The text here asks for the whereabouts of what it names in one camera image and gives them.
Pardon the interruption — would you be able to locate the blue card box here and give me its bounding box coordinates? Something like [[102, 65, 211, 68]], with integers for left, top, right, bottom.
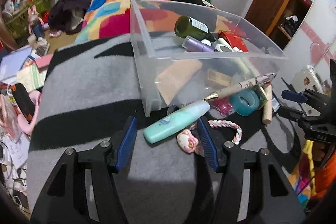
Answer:
[[271, 93, 281, 113]]

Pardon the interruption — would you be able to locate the beige lip balm stick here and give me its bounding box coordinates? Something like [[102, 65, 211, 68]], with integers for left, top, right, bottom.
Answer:
[[262, 84, 273, 125]]

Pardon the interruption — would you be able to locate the small green box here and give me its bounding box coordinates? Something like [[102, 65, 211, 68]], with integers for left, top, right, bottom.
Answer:
[[252, 86, 268, 110]]

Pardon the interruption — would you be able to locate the beige patterned pen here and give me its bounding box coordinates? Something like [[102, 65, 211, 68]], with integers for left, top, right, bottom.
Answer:
[[204, 73, 276, 101]]

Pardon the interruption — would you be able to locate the teal tape roll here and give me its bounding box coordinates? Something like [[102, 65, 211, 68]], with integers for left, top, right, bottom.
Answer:
[[230, 89, 260, 117]]

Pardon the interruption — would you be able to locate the light green marker tube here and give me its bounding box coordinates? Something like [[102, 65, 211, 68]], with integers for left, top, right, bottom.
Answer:
[[231, 57, 254, 79]]

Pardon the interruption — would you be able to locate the pink hair clip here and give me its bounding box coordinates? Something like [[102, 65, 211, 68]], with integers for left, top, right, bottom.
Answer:
[[212, 98, 235, 117]]

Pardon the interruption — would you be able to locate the tan eraser block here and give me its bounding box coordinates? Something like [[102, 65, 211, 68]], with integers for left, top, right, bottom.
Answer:
[[205, 69, 232, 88]]

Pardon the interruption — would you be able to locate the red paper packet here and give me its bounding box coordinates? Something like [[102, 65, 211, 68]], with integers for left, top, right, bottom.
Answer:
[[218, 31, 248, 52]]

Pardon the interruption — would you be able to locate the white tape roll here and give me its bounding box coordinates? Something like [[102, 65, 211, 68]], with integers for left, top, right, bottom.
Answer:
[[215, 43, 234, 52]]

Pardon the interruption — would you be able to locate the braided rope keychain charm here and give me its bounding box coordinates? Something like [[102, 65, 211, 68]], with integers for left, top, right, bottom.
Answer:
[[176, 120, 243, 157]]

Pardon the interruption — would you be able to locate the mint green highlighter pen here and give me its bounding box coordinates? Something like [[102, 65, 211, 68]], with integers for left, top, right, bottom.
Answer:
[[143, 100, 211, 144]]

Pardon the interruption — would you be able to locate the purple and black bottle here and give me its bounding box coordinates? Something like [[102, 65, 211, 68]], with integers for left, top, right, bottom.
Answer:
[[182, 36, 215, 52]]

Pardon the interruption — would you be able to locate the peach cosmetic tube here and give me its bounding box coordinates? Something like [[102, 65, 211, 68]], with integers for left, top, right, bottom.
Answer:
[[154, 60, 202, 105]]

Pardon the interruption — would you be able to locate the dark green glass bottle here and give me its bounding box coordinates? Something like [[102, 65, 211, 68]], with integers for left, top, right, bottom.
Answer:
[[174, 15, 216, 43]]

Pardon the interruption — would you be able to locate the person's right hand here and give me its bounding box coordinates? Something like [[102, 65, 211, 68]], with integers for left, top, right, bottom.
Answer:
[[312, 141, 335, 169]]

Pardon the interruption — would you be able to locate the white suitcase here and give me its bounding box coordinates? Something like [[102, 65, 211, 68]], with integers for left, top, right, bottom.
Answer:
[[291, 65, 324, 94]]

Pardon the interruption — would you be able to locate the white sliding wardrobe door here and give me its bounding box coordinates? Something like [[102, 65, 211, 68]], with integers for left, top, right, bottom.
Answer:
[[281, 0, 336, 84]]

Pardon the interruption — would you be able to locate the grey black striped blanket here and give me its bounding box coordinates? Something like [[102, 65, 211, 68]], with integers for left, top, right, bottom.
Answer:
[[26, 32, 305, 224]]

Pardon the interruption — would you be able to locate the clear plastic storage bin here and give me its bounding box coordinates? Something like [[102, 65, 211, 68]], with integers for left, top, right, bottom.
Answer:
[[130, 0, 288, 116]]

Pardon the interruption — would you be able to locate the blue white booklet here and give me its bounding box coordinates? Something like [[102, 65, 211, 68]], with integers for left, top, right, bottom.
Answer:
[[0, 46, 32, 81]]

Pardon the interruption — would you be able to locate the black clothing pile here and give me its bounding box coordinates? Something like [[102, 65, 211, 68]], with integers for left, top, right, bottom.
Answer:
[[172, 0, 207, 7]]

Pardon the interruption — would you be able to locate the pink rabbit figurine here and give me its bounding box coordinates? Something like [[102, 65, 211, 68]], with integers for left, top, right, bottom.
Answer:
[[27, 5, 45, 40]]

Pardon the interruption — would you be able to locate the dark purple clothing heap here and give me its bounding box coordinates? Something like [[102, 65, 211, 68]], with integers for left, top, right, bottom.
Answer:
[[48, 0, 92, 34]]

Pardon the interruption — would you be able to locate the green basket of clutter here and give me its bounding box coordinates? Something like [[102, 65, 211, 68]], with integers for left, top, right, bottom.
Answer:
[[2, 0, 51, 39]]

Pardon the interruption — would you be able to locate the black orange handle tool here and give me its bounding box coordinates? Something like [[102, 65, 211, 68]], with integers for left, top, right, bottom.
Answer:
[[11, 83, 35, 123]]

